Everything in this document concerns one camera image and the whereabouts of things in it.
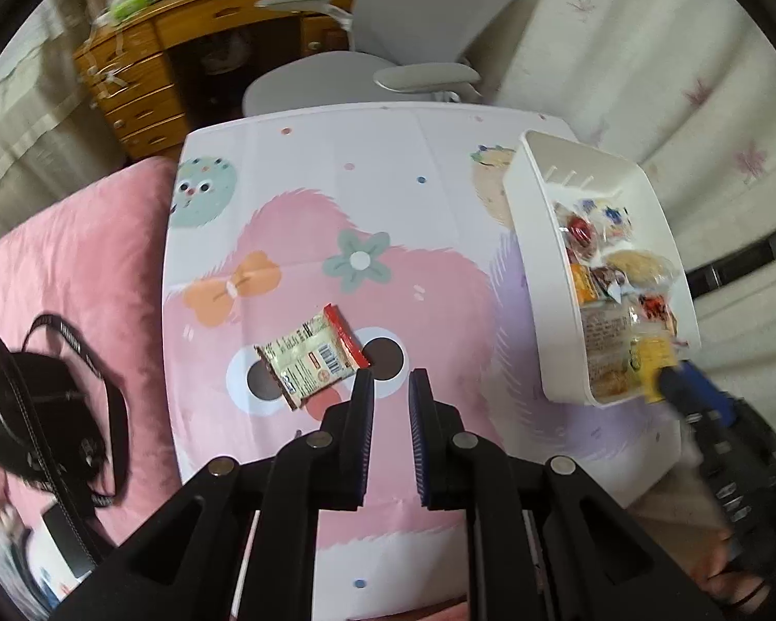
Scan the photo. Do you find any red sausage packet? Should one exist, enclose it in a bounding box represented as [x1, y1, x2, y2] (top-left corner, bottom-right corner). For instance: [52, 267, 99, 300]
[634, 294, 680, 337]

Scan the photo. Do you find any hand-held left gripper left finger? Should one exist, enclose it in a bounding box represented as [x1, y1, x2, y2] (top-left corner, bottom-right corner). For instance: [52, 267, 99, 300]
[81, 368, 376, 621]

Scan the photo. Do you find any printed cartoon tablecloth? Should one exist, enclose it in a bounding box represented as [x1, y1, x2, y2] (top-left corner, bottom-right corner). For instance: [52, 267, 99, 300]
[161, 103, 683, 615]

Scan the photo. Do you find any person's right hand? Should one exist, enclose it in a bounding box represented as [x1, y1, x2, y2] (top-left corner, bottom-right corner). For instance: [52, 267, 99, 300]
[685, 530, 773, 615]

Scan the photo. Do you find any wooden desk with drawers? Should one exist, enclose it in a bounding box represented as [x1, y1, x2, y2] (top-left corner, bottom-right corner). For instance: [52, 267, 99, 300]
[71, 0, 376, 159]

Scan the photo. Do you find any round pastry clear packet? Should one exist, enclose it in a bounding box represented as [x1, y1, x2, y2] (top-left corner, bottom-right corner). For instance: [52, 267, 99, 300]
[608, 249, 677, 289]

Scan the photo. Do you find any white lace cover cloth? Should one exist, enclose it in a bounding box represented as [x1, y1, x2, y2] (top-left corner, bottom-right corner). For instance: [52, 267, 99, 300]
[0, 6, 124, 253]

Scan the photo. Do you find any grey office chair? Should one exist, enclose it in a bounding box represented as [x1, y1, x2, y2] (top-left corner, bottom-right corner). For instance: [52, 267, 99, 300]
[242, 0, 541, 121]

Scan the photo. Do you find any red and white snack packet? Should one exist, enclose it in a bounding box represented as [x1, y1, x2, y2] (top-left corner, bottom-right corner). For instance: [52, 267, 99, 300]
[253, 303, 371, 411]

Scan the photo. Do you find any orange snack packet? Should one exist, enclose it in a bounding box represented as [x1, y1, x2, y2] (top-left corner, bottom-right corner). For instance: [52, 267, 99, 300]
[569, 262, 596, 305]

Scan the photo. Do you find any trash bin with bag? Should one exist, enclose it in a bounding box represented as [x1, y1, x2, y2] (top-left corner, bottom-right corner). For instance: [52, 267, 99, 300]
[200, 32, 253, 75]

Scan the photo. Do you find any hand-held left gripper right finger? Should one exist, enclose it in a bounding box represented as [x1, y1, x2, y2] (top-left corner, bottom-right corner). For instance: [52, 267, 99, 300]
[407, 367, 725, 621]

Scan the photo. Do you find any white floral curtain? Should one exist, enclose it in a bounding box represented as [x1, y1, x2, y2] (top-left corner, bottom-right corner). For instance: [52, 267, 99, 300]
[479, 0, 776, 402]

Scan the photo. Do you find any red candy packet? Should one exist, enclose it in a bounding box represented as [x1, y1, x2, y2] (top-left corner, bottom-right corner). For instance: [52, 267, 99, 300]
[565, 216, 602, 260]

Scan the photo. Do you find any pink blanket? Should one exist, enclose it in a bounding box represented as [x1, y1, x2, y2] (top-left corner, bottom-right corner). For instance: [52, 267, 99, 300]
[0, 155, 188, 551]

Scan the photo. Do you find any brown bread packet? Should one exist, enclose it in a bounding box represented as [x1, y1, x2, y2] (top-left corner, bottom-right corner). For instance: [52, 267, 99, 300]
[582, 307, 641, 402]

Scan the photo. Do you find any yellow-green snack packet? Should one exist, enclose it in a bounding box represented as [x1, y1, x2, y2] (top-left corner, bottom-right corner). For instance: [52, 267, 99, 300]
[630, 333, 687, 403]

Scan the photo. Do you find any white plastic storage box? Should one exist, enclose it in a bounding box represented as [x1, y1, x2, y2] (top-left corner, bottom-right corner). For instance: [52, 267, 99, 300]
[501, 129, 703, 408]

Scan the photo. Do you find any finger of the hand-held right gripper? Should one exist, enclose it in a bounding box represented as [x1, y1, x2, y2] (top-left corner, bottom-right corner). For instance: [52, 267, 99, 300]
[658, 365, 696, 416]
[679, 361, 732, 428]

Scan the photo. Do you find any white charger cable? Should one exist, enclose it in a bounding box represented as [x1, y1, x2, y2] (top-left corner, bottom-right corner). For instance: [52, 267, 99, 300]
[81, 32, 130, 88]

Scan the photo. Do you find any dark chocolate snack clear wrapper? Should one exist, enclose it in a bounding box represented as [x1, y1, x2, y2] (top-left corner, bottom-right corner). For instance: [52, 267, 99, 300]
[591, 265, 628, 302]

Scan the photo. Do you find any black shoulder bag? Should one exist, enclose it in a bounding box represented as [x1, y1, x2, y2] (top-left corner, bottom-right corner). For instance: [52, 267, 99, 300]
[0, 314, 130, 570]

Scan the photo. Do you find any colourful printed blanket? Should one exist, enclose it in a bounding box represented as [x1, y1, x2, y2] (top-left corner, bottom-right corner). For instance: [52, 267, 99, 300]
[0, 453, 98, 615]

